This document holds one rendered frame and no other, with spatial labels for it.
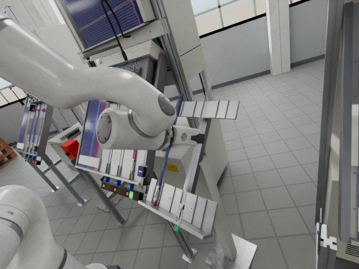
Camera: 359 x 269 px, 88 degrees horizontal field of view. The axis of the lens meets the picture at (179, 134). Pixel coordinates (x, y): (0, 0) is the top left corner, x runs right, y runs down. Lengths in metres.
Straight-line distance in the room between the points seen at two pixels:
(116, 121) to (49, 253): 0.41
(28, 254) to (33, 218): 0.08
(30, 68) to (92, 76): 0.09
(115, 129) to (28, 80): 0.15
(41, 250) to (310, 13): 4.44
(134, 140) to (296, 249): 1.28
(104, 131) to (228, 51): 3.77
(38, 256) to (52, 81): 0.44
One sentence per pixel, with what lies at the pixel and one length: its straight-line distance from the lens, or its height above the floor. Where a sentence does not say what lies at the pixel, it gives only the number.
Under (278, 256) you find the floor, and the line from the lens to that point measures 1.46.
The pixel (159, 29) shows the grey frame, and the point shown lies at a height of 1.34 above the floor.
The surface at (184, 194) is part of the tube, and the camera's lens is 0.61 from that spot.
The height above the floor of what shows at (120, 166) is 0.76.
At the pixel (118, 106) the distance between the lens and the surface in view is 1.25.
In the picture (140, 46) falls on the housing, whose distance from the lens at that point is 1.14.
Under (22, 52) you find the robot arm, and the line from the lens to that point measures 0.39.
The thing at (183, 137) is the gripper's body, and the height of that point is 1.08.
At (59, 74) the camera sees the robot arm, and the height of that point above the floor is 1.31.
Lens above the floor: 1.31
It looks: 28 degrees down
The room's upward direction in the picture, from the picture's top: 20 degrees counter-clockwise
